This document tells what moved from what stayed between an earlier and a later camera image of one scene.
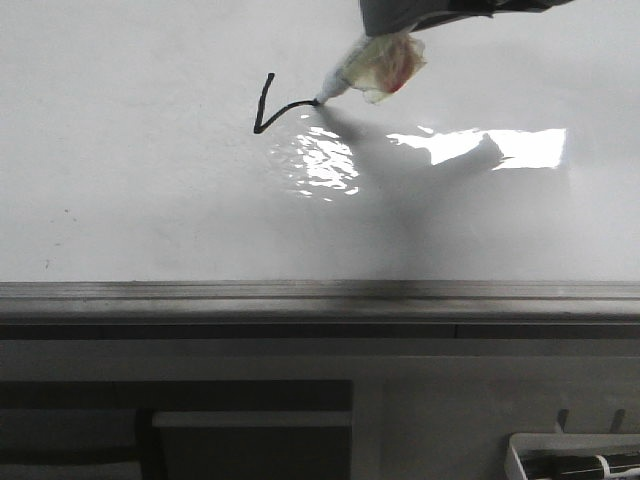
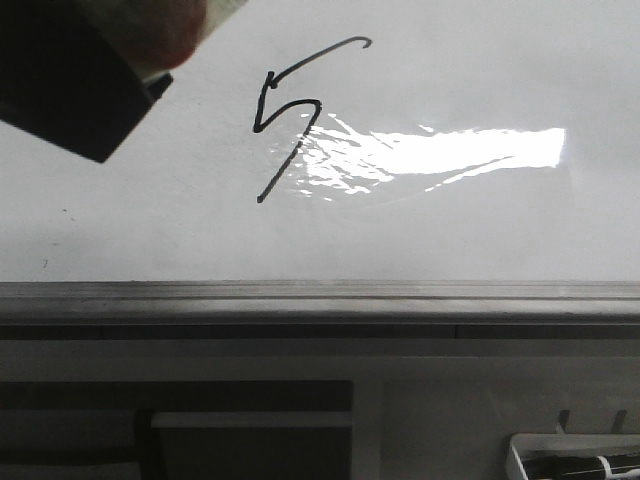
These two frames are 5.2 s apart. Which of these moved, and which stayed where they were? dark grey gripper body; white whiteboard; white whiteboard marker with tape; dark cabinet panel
Moved: white whiteboard marker with tape; dark grey gripper body
Stayed: dark cabinet panel; white whiteboard
